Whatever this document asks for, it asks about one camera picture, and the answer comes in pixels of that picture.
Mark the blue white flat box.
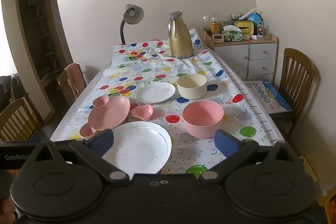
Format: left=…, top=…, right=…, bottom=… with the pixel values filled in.
left=245, top=80, right=293, bottom=114

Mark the gold thermos jug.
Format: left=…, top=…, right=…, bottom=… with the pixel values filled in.
left=168, top=11, right=194, bottom=60

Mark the green tissue box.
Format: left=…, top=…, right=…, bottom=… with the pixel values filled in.
left=222, top=25, right=244, bottom=42

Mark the wooden chair black seat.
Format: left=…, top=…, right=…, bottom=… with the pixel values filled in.
left=0, top=97, right=51, bottom=142

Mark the pink round bowl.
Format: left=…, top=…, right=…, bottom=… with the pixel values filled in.
left=182, top=100, right=224, bottom=139

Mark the grey gooseneck desk lamp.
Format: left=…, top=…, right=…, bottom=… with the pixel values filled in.
left=119, top=4, right=145, bottom=45

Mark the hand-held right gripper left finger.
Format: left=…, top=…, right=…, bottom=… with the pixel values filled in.
left=22, top=130, right=131, bottom=183

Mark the yellow box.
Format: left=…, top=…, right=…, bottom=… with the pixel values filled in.
left=234, top=20, right=255, bottom=36

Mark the person's left hand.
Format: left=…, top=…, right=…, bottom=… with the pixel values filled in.
left=0, top=198, right=17, bottom=221

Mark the clear glass jar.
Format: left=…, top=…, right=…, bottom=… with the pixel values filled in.
left=202, top=13, right=218, bottom=30

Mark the balloon printed tablecloth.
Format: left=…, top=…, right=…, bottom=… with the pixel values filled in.
left=50, top=39, right=272, bottom=175

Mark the pink bear-shaped divided plate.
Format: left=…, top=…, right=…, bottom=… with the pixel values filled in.
left=79, top=95, right=131, bottom=139

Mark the white drawer cabinet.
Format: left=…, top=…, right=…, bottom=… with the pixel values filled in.
left=198, top=27, right=279, bottom=85

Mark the cream bowl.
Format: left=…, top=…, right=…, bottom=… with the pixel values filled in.
left=177, top=73, right=208, bottom=100

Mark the large white plate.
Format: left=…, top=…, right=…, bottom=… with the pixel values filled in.
left=102, top=121, right=173, bottom=175

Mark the orange drink bottle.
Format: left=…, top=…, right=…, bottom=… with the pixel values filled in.
left=210, top=18, right=220, bottom=35

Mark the small white plate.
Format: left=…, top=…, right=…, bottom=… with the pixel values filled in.
left=136, top=82, right=176, bottom=104

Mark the wooden slat chair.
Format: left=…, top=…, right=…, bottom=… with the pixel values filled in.
left=267, top=48, right=320, bottom=139

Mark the wooden chair with towel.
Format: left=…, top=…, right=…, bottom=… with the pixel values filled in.
left=57, top=63, right=88, bottom=107

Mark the dark bag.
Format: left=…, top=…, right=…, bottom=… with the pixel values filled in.
left=0, top=74, right=28, bottom=115

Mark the blue globe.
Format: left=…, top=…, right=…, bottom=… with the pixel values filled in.
left=247, top=13, right=264, bottom=30

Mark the pink heart-shaped bowl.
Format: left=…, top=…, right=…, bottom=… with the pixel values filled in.
left=131, top=105, right=154, bottom=121

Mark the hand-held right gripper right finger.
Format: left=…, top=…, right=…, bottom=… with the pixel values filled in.
left=199, top=130, right=309, bottom=183

